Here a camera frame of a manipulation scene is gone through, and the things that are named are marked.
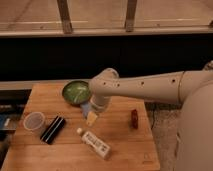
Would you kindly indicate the green bowl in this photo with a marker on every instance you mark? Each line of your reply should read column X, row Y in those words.
column 76, row 92

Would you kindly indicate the clear plastic cup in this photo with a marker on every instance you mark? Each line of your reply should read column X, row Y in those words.
column 35, row 122

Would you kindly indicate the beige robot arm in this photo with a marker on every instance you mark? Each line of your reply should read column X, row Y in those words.
column 193, row 90

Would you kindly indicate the black rectangular box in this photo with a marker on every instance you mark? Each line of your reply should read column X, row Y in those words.
column 52, row 130

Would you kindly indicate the white labelled bottle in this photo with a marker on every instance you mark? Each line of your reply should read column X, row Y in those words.
column 95, row 143

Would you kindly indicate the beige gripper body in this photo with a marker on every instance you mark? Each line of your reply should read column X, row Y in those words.
column 91, row 118

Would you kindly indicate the small brown red object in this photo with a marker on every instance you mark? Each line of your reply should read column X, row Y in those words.
column 134, row 119

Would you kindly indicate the blue sponge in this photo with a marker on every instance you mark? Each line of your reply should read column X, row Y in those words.
column 86, row 107

